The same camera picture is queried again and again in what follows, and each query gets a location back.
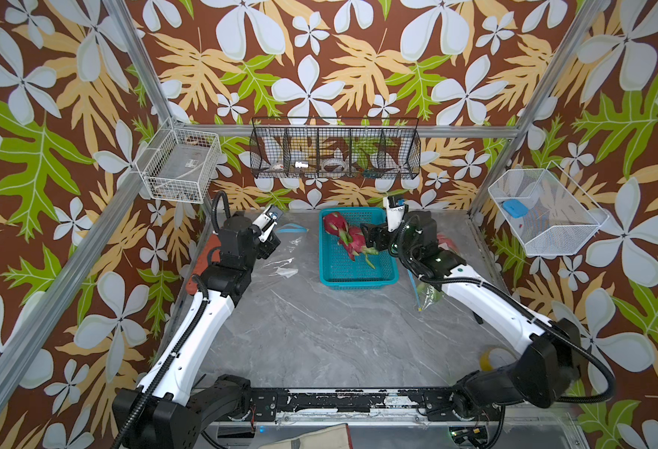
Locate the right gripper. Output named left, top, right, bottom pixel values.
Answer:
left=360, top=216, right=422, bottom=269

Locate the dragon fruit bag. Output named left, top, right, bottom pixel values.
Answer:
left=323, top=211, right=350, bottom=239
left=339, top=226, right=378, bottom=269

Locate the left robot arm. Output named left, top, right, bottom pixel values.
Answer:
left=112, top=191, right=283, bottom=448

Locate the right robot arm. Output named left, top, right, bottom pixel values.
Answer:
left=360, top=208, right=616, bottom=420

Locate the red plastic tool case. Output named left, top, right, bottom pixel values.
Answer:
left=185, top=232, right=223, bottom=296

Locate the teal plastic basket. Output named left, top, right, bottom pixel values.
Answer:
left=319, top=207, right=399, bottom=290

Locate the blue sponge in basket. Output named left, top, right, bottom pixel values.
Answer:
left=501, top=198, right=529, bottom=219

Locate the yellow tape roll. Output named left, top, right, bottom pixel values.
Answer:
left=479, top=346, right=518, bottom=372

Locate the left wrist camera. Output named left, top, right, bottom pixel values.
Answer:
left=252, top=205, right=283, bottom=235

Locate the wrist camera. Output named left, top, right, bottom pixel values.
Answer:
left=383, top=195, right=408, bottom=233
left=252, top=205, right=283, bottom=235

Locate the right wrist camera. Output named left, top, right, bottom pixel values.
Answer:
left=383, top=195, right=408, bottom=233

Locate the black wire wall basket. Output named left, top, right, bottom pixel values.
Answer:
left=247, top=116, right=422, bottom=180

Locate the white wire basket left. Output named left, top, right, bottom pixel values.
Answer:
left=135, top=127, right=222, bottom=204

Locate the white wire basket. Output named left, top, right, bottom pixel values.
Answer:
left=488, top=163, right=609, bottom=257
left=135, top=127, right=222, bottom=204

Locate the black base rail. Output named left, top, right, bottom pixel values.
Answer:
left=238, top=386, right=504, bottom=423

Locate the white wire basket right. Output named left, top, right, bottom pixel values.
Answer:
left=488, top=163, right=609, bottom=257

